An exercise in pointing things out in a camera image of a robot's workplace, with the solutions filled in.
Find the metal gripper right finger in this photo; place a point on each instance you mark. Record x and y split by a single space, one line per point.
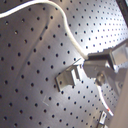
106 54

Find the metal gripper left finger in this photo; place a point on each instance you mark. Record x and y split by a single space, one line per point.
102 74

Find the metal cable clip bracket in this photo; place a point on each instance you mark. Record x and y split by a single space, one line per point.
70 76

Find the small metal clip bracket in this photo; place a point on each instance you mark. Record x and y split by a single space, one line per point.
101 123

